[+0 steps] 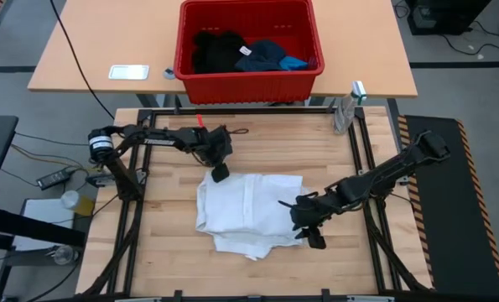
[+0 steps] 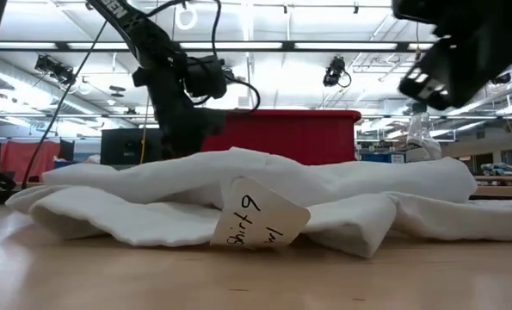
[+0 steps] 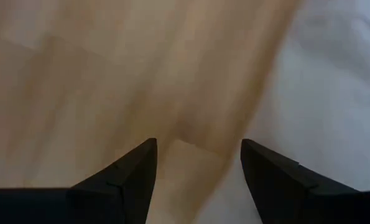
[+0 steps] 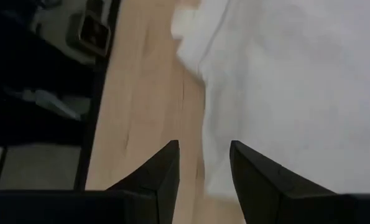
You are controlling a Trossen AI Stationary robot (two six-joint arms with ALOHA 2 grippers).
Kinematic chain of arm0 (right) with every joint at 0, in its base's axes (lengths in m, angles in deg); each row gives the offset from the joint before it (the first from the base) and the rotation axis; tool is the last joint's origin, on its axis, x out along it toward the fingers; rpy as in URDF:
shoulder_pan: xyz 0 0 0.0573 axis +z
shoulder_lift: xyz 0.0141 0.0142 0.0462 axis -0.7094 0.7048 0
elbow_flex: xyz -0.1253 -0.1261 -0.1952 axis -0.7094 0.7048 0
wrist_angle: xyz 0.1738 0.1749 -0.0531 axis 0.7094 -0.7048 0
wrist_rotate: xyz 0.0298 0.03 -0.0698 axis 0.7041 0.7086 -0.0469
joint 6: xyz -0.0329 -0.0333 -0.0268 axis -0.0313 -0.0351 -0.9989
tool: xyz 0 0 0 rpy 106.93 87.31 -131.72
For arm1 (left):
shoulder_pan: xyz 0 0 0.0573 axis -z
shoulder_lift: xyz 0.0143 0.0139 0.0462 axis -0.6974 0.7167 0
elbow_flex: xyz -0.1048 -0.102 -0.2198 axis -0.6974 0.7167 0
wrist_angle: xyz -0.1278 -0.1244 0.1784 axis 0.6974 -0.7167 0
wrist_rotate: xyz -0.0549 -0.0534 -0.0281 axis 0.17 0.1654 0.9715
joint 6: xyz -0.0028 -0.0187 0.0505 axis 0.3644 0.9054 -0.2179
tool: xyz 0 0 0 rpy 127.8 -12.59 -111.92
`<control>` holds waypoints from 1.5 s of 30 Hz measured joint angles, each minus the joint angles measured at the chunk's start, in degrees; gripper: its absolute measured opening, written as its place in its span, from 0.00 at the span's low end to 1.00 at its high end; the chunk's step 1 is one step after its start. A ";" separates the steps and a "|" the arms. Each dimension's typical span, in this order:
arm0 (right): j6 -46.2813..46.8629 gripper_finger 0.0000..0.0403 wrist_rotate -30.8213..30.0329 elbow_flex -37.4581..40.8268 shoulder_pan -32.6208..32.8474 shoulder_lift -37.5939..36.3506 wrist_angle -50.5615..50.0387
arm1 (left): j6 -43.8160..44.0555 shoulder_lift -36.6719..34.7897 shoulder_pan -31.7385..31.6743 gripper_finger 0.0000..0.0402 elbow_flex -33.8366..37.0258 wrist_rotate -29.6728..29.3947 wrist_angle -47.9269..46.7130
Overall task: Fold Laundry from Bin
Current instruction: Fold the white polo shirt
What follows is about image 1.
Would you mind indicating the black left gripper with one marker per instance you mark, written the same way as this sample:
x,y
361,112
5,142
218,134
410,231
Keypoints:
x,y
215,144

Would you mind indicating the clear glass jar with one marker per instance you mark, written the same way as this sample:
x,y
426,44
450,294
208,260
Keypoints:
x,y
64,254

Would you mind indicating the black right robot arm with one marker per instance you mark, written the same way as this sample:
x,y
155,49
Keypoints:
x,y
400,168

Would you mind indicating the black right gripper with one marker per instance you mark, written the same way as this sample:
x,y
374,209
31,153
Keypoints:
x,y
312,209

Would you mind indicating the black power adapter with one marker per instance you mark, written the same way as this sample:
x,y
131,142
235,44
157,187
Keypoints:
x,y
53,178

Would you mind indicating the black garment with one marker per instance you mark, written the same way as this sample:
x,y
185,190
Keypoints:
x,y
215,54

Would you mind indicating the black striped floor mat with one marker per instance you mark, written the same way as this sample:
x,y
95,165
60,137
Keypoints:
x,y
442,201

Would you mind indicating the white board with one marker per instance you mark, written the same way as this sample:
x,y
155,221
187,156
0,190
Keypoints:
x,y
43,209

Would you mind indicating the silver rectangular tray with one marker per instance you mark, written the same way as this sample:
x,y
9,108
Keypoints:
x,y
128,72

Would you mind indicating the red plastic laundry bin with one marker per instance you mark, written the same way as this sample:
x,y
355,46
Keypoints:
x,y
249,88

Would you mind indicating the black computer case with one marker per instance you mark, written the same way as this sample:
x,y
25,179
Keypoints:
x,y
446,14

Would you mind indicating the bottle with yellow liquid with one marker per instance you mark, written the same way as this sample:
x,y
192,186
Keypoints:
x,y
79,204

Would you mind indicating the tan wooden desk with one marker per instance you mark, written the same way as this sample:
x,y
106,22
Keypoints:
x,y
106,38

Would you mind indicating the white shirt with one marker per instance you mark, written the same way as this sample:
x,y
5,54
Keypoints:
x,y
245,209

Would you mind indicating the navy garment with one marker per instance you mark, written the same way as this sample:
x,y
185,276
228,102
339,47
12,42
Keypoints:
x,y
261,54

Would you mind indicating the black metal beam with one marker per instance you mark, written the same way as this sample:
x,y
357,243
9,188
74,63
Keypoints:
x,y
31,228

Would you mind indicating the silver aluminium bar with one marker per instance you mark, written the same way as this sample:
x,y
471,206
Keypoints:
x,y
131,299
370,299

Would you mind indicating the small round grey object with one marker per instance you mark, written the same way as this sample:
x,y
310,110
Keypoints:
x,y
169,74

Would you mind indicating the red tape tag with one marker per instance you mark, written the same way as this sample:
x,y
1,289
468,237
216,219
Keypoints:
x,y
200,120

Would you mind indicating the bright blue garment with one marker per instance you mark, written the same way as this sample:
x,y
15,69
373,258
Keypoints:
x,y
293,64

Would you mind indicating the clear spray bottle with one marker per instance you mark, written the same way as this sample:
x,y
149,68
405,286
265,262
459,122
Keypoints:
x,y
344,113

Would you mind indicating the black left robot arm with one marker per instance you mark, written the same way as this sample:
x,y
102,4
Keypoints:
x,y
157,138

